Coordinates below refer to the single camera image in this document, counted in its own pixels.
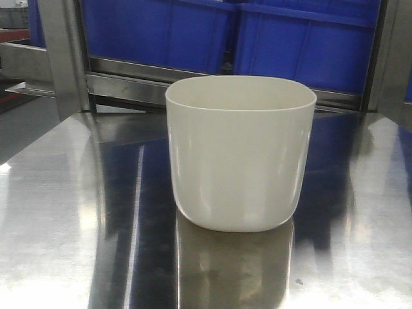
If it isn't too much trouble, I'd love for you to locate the left blue storage crate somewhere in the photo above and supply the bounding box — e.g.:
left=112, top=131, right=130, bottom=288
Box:
left=81, top=1, right=236, bottom=74

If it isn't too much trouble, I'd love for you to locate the right blue storage crate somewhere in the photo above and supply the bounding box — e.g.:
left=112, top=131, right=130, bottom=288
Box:
left=233, top=3, right=375, bottom=94

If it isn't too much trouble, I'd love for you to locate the stainless steel shelf frame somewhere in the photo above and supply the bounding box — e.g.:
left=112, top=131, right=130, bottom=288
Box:
left=1, top=1, right=411, bottom=126

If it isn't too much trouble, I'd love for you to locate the blue storage crate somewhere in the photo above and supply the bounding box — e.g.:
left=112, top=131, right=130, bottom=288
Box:
left=233, top=3, right=375, bottom=94
left=81, top=1, right=236, bottom=74

